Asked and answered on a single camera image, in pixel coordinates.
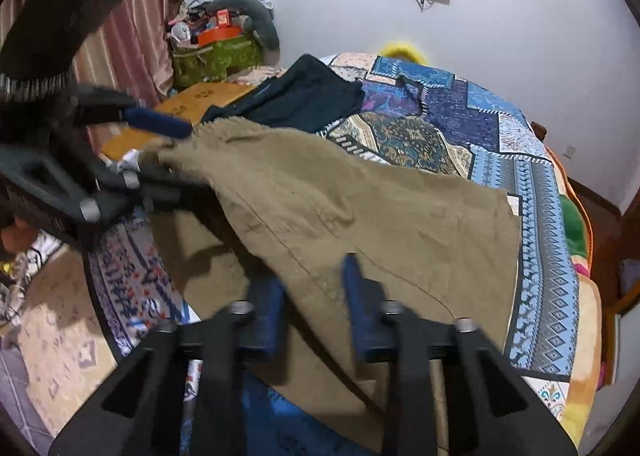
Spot wooden bed frame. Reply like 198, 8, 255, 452
587, 206, 640, 332

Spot green blanket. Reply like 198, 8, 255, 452
559, 195, 589, 258

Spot dark navy garment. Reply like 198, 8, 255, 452
202, 54, 367, 133

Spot orange round box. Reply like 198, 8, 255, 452
197, 24, 252, 48

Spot orange fleece blanket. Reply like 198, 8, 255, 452
544, 146, 607, 443

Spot khaki pants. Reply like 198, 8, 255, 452
150, 116, 523, 455

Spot yellow fluffy object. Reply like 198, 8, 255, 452
377, 39, 427, 63

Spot green patterned storage bag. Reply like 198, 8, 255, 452
172, 35, 264, 88

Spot blue patchwork bedspread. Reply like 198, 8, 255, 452
82, 52, 581, 456

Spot orange yellow blanket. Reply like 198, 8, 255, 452
100, 81, 257, 163

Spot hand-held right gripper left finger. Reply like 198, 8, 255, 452
47, 280, 288, 456

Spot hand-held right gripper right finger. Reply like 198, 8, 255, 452
342, 253, 579, 456

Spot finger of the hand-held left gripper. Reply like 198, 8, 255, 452
80, 150, 218, 224
70, 85, 194, 140

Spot grey plush pillow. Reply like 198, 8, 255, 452
214, 0, 281, 68

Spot striped pink curtain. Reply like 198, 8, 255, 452
0, 0, 195, 104

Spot beige patterned rug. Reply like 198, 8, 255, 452
14, 245, 127, 438

